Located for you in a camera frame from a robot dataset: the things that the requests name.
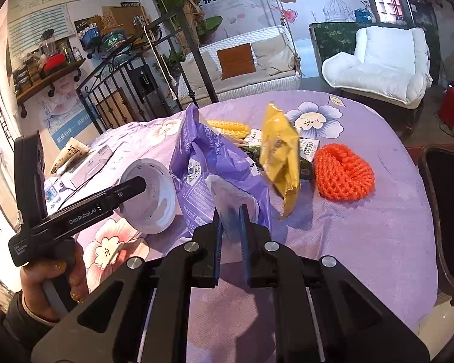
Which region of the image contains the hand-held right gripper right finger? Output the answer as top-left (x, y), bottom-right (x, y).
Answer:
top-left (238, 204), bottom-right (431, 363)

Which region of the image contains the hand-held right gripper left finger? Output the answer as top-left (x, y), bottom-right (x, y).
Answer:
top-left (30, 209), bottom-right (225, 363)

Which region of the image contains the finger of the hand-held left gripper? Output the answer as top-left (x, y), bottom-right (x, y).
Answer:
top-left (94, 176), bottom-right (147, 215)

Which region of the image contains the white paper bowl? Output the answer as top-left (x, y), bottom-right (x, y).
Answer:
top-left (113, 158), bottom-right (179, 235)

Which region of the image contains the purple plastic bag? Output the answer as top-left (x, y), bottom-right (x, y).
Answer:
top-left (169, 103), bottom-right (274, 241)

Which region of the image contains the black trash bin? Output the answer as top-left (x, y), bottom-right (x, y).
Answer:
top-left (417, 144), bottom-right (454, 308)

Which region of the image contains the person's left forearm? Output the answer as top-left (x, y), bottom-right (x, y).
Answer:
top-left (0, 289), bottom-right (67, 363)

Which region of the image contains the person's left hand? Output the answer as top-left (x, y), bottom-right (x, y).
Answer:
top-left (20, 240), bottom-right (90, 323)

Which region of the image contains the white cardboard box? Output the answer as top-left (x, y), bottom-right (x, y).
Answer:
top-left (58, 146), bottom-right (115, 190)

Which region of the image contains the brown wooden cabinet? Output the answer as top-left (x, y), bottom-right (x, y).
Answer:
top-left (96, 88), bottom-right (132, 130)

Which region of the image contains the green white label packet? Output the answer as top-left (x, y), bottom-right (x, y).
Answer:
top-left (239, 144), bottom-right (314, 181)

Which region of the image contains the yellow snack packet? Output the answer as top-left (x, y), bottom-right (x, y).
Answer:
top-left (259, 101), bottom-right (302, 221)

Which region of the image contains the black water dispenser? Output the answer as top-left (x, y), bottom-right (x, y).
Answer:
top-left (130, 64), bottom-right (160, 116)

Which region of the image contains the yellow corn cob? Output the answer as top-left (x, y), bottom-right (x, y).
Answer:
top-left (206, 119), bottom-right (251, 141)

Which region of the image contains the purple floral cloth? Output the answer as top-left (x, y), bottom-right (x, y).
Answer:
top-left (43, 90), bottom-right (429, 363)

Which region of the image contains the black metal rack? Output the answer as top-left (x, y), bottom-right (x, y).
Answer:
top-left (75, 15), bottom-right (220, 134)

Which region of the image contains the orange foam fruit net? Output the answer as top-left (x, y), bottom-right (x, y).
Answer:
top-left (313, 143), bottom-right (375, 201)

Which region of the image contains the beige cushion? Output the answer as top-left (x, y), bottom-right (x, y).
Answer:
top-left (251, 37), bottom-right (299, 72)
top-left (180, 51), bottom-right (222, 93)

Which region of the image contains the green instant noodle bowl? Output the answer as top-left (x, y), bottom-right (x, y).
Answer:
top-left (98, 28), bottom-right (128, 52)

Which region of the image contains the white wicker sofa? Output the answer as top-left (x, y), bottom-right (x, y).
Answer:
top-left (177, 25), bottom-right (303, 109)

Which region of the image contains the orange cushion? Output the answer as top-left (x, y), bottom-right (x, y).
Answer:
top-left (216, 43), bottom-right (257, 81)

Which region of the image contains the brown cardboard box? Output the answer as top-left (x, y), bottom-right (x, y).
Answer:
top-left (102, 2), bottom-right (148, 37)

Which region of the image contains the white padded lounge chair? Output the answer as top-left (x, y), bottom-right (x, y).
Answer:
top-left (321, 26), bottom-right (434, 109)

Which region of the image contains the red bag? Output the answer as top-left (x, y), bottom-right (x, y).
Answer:
top-left (436, 85), bottom-right (454, 132)

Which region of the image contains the black cable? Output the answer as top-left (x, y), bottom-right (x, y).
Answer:
top-left (56, 158), bottom-right (111, 211)

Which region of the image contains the wooden wall shelf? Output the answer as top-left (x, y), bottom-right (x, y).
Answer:
top-left (15, 58), bottom-right (87, 118)

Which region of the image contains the white rope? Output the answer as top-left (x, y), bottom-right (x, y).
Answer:
top-left (145, 26), bottom-right (179, 101)

